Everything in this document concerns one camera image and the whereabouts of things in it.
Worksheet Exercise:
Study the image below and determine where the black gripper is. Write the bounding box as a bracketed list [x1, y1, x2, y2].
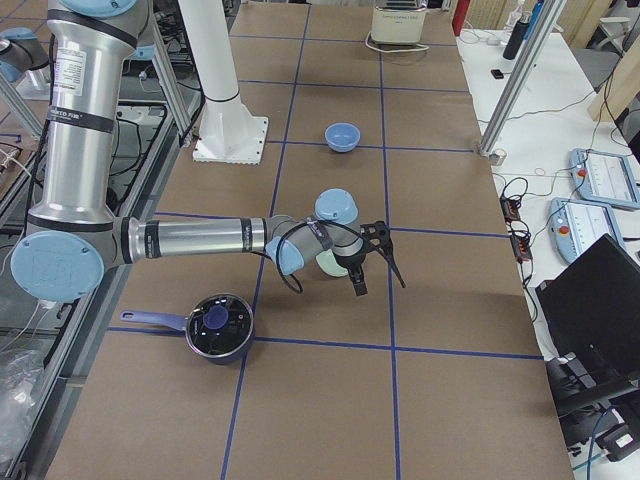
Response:
[333, 240, 369, 296]

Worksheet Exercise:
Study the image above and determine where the green bowl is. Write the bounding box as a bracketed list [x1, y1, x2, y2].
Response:
[315, 250, 348, 278]

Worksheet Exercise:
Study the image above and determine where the blue bowl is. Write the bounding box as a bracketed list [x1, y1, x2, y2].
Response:
[325, 122, 361, 153]

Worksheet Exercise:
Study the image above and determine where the dark blue saucepan with lid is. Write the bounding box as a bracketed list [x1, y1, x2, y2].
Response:
[120, 293, 255, 365]

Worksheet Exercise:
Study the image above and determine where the black orange usb hub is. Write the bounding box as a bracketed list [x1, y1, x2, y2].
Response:
[499, 195, 533, 264]

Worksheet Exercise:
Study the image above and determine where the blue teach pendant near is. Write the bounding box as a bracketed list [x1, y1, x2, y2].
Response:
[550, 197, 625, 264]

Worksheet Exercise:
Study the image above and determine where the blue teach pendant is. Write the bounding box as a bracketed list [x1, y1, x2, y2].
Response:
[569, 148, 639, 210]
[550, 197, 625, 264]

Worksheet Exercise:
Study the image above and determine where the black laptop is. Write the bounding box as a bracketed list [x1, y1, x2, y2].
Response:
[536, 234, 639, 374]

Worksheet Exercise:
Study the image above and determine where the cream toaster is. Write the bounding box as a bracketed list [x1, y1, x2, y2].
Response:
[370, 0, 427, 45]

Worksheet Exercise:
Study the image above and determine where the blue teach pendant far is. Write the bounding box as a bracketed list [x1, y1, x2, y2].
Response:
[569, 148, 639, 210]

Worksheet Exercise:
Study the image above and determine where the black water bottle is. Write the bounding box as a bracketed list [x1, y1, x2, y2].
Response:
[503, 12, 531, 60]

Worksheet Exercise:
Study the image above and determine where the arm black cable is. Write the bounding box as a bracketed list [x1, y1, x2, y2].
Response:
[272, 217, 341, 295]

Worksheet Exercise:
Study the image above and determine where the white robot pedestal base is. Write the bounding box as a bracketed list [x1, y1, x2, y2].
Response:
[179, 0, 269, 165]

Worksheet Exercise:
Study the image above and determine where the white toaster power cable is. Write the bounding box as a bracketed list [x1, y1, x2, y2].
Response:
[364, 30, 431, 53]

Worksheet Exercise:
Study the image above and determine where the aluminium frame post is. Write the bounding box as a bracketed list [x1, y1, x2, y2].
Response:
[477, 0, 566, 166]

